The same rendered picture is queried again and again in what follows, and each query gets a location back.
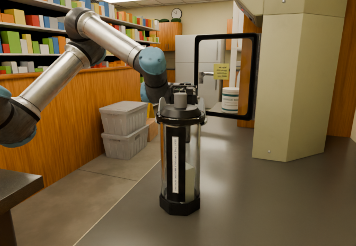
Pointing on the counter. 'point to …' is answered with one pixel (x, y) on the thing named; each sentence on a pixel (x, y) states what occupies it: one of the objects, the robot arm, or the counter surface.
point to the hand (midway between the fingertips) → (180, 124)
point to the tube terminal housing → (297, 66)
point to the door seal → (251, 73)
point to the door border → (250, 70)
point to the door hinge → (257, 75)
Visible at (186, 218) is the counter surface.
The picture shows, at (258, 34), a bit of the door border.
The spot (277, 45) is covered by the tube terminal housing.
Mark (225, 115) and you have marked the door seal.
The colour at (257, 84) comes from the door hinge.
